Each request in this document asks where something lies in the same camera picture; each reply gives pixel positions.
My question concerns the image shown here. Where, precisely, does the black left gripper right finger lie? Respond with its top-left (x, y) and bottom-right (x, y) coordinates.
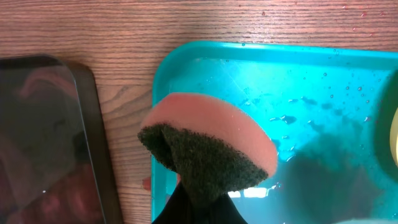
top-left (206, 194), bottom-right (248, 224)

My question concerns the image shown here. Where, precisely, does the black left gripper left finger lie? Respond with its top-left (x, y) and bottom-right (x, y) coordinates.
top-left (152, 182), bottom-right (193, 224)

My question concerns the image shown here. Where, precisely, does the orange green scrub sponge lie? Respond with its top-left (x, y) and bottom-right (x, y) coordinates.
top-left (137, 93), bottom-right (277, 207)

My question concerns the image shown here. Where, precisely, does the light blue plate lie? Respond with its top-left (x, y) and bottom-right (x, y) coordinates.
top-left (334, 219), bottom-right (398, 224)

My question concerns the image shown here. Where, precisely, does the black plastic tray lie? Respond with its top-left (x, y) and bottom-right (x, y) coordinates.
top-left (1, 55), bottom-right (123, 224)

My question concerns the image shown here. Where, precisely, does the teal plastic tray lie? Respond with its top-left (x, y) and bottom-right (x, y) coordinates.
top-left (152, 42), bottom-right (397, 223)

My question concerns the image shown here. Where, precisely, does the yellow plate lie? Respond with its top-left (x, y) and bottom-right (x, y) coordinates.
top-left (389, 109), bottom-right (398, 165)

